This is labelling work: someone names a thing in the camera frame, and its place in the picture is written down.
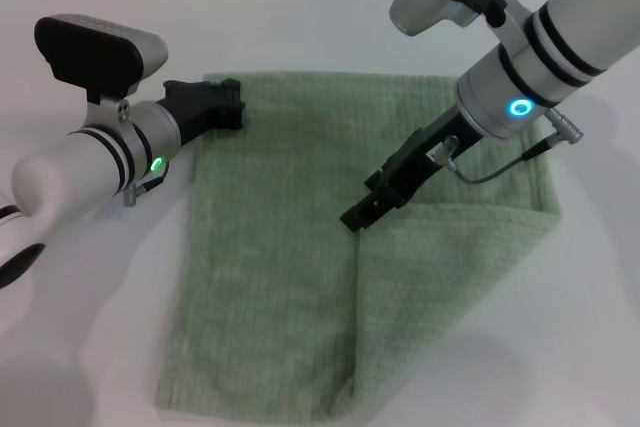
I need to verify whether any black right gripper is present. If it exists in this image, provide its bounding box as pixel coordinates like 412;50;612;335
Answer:
339;106;487;234

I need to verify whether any green terry towel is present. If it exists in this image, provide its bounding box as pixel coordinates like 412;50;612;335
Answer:
155;70;562;426

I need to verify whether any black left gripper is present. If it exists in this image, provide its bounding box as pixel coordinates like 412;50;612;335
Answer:
157;77;247;146

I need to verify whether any left arm connector cable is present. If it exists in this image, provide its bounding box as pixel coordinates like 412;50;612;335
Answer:
122;165;170;208

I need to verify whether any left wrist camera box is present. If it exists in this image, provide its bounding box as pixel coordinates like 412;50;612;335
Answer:
33;14;170;107

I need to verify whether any right arm connector cable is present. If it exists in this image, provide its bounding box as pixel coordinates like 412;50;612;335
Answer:
432;110;585;186

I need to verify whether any arm connector cable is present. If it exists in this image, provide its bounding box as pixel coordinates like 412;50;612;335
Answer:
122;165;170;208
432;110;585;186

